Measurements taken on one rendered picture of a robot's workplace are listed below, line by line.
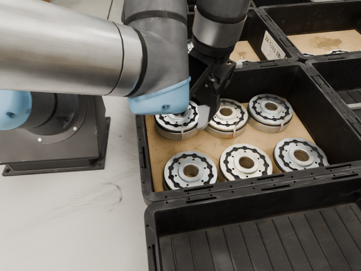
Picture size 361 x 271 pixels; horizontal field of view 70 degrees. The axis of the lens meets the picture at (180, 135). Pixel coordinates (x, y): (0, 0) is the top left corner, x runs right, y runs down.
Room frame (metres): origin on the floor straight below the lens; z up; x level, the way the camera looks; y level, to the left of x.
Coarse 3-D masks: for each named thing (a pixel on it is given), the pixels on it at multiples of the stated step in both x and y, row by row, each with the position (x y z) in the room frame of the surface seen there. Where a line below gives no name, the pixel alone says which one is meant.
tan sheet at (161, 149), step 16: (288, 128) 0.41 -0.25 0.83; (304, 128) 0.41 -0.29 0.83; (160, 144) 0.36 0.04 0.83; (176, 144) 0.36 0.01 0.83; (192, 144) 0.36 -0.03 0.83; (208, 144) 0.36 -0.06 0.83; (224, 144) 0.36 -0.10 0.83; (256, 144) 0.36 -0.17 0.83; (272, 144) 0.36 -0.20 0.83; (160, 160) 0.31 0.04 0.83; (160, 176) 0.27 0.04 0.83; (192, 176) 0.27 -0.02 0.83
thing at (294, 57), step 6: (186, 12) 0.79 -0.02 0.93; (192, 12) 0.79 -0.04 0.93; (258, 12) 0.79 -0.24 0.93; (264, 18) 0.75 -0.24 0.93; (264, 24) 0.72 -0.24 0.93; (270, 24) 0.71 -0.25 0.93; (270, 30) 0.68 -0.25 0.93; (276, 36) 0.64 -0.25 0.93; (282, 42) 0.61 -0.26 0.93; (288, 48) 0.58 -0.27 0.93; (288, 54) 0.56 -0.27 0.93; (294, 54) 0.56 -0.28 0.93; (270, 60) 0.53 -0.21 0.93; (276, 60) 0.53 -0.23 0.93; (282, 60) 0.53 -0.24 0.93; (288, 60) 0.53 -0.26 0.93; (294, 60) 0.53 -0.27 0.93
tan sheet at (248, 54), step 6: (240, 42) 0.79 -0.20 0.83; (246, 42) 0.79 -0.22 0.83; (234, 48) 0.75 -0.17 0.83; (240, 48) 0.75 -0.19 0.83; (246, 48) 0.75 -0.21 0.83; (234, 54) 0.72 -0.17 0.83; (240, 54) 0.72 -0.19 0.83; (246, 54) 0.72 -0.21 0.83; (252, 54) 0.72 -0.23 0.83; (234, 60) 0.69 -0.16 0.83; (258, 60) 0.69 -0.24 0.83
